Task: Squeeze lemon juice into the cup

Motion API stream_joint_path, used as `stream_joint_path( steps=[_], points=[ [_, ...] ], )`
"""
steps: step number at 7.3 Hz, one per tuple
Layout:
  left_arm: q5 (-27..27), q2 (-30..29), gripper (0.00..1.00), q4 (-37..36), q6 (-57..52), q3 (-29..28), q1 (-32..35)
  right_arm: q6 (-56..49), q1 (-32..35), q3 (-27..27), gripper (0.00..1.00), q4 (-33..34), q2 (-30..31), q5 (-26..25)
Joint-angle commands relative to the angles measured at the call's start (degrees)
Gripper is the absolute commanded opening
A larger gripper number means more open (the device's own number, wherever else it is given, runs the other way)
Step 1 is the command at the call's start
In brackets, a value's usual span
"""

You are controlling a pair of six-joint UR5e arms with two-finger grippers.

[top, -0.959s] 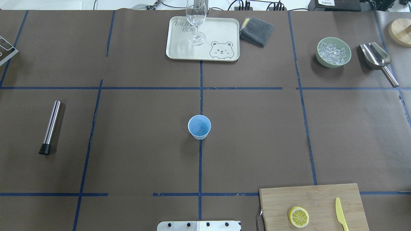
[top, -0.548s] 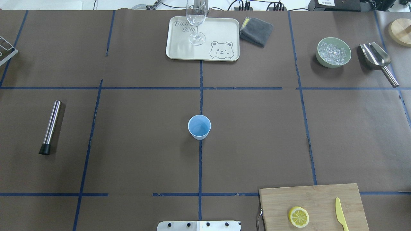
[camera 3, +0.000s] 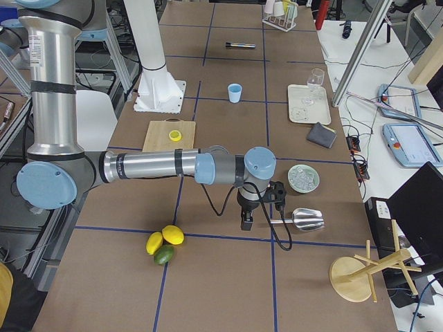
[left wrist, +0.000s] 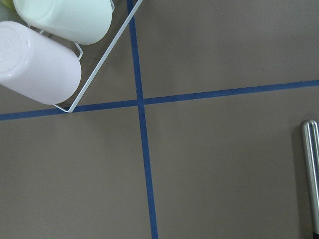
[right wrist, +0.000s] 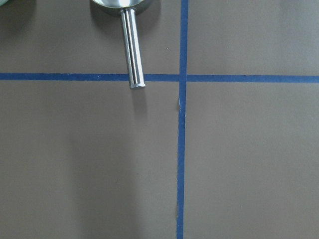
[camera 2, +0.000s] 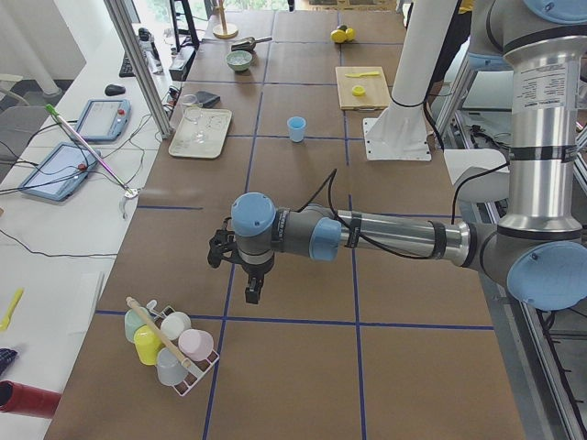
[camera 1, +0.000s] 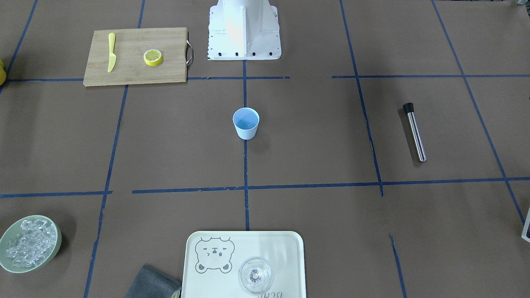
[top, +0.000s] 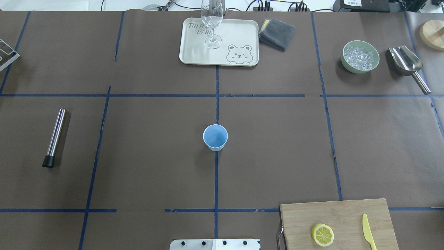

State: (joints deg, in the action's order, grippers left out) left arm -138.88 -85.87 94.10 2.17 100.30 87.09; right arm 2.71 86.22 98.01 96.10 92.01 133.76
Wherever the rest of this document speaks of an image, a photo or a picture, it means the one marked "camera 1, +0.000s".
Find yellow plastic knife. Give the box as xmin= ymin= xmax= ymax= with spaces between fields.
xmin=107 ymin=32 xmax=117 ymax=73

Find lemon slice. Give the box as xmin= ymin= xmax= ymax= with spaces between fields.
xmin=143 ymin=49 xmax=164 ymax=66

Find green bowl of ice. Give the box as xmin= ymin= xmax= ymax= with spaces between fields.
xmin=0 ymin=215 xmax=62 ymax=274

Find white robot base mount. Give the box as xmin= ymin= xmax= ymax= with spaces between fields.
xmin=207 ymin=0 xmax=282 ymax=61

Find bamboo cutting board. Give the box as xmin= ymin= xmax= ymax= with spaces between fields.
xmin=83 ymin=28 xmax=193 ymax=87

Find yellow lemons at edge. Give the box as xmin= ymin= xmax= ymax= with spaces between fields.
xmin=0 ymin=59 xmax=7 ymax=86

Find steel muddler black tip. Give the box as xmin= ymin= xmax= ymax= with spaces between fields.
xmin=402 ymin=102 xmax=426 ymax=163

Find cream bear tray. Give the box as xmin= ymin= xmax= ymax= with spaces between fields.
xmin=181 ymin=231 xmax=307 ymax=298

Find grey folded cloth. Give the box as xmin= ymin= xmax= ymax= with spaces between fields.
xmin=125 ymin=265 xmax=182 ymax=298

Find clear wine glass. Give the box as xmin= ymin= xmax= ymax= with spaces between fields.
xmin=238 ymin=256 xmax=274 ymax=295

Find light blue cup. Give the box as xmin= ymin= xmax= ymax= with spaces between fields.
xmin=232 ymin=107 xmax=260 ymax=141

